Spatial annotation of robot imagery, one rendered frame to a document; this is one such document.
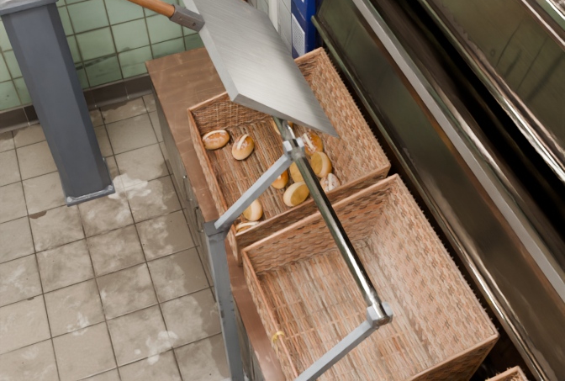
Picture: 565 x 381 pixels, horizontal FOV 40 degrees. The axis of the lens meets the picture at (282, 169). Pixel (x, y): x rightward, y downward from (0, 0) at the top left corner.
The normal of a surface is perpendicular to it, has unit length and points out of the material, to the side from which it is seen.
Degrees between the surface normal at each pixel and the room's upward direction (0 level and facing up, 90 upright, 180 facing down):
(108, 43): 90
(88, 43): 90
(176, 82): 0
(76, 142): 90
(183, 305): 0
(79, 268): 0
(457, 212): 70
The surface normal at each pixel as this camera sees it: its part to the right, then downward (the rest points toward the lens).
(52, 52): 0.35, 0.70
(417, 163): -0.89, 0.04
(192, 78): -0.03, -0.65
